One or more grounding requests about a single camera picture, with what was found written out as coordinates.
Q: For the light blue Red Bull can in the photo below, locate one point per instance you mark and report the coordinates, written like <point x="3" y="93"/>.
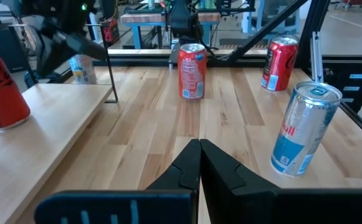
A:
<point x="305" y="130"/>

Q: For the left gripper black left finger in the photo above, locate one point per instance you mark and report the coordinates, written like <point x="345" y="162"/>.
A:
<point x="121" y="208"/>

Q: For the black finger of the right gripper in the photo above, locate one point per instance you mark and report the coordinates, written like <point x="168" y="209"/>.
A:
<point x="71" y="43"/>
<point x="62" y="59"/>

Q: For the red black equipment case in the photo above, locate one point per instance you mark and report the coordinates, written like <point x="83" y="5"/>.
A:
<point x="110" y="32"/>

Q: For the white Celsius can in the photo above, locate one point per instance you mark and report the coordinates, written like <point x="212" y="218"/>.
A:
<point x="84" y="73"/>

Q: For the dark grey cabinet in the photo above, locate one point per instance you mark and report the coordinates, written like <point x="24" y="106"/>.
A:
<point x="0" y="49"/>

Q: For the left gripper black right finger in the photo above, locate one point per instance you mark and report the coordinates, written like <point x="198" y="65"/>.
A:
<point x="293" y="208"/>

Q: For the orange Fanta can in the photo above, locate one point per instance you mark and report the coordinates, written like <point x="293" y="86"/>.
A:
<point x="192" y="74"/>

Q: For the workbench with blue metal legs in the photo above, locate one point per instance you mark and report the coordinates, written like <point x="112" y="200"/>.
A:
<point x="143" y="18"/>

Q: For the red Coca-Cola can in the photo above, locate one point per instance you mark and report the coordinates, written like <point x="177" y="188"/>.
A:
<point x="3" y="96"/>
<point x="280" y="65"/>

